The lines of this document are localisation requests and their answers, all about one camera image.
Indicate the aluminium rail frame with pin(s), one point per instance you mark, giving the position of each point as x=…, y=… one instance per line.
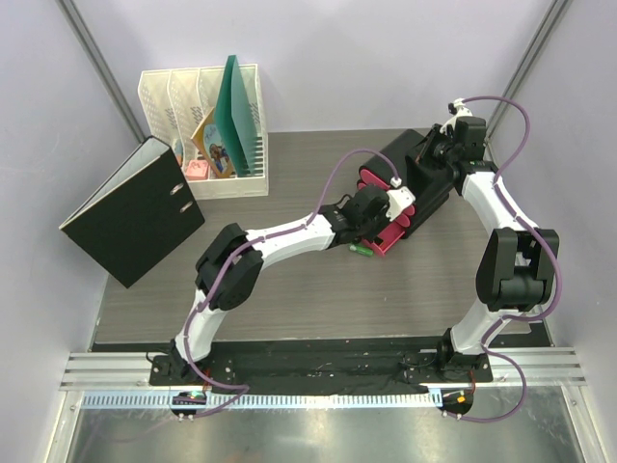
x=536, y=409

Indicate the black drawer organizer box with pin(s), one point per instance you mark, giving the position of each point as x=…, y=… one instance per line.
x=414, y=169

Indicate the white slotted cable duct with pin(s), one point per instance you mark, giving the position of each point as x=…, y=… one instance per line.
x=183, y=400

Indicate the pink sticky note pad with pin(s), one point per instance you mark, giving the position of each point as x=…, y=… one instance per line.
x=197, y=170

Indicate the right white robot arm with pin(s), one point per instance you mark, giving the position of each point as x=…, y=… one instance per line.
x=516, y=272

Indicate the pink drawer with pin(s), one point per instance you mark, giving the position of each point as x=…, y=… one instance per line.
x=367, y=177
x=401, y=219
x=387, y=238

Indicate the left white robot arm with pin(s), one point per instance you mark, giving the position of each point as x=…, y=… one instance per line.
x=228, y=270

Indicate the colourful picture booklet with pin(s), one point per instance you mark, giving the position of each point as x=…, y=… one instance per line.
x=211, y=148

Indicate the green plastic folder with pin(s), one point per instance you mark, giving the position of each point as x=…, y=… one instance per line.
x=234, y=120

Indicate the black ring binder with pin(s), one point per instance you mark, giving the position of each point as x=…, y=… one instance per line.
x=140, y=214

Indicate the green lip balm tube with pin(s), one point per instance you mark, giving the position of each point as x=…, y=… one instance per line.
x=361, y=250

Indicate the pink top drawer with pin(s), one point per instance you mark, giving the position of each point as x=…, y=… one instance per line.
x=367, y=177

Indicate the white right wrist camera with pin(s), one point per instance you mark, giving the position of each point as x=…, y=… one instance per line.
x=458, y=109

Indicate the pink bottom drawer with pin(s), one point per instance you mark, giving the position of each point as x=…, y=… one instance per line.
x=387, y=238

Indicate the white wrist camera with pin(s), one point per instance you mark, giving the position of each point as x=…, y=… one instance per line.
x=458, y=109
x=400, y=198

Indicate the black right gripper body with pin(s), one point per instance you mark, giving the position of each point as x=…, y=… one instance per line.
x=442, y=151

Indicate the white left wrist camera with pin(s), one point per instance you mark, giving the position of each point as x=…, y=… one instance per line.
x=400, y=198

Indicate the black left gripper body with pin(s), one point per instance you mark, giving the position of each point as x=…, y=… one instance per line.
x=370, y=230

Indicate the white magazine file rack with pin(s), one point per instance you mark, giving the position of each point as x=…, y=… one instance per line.
x=179, y=105

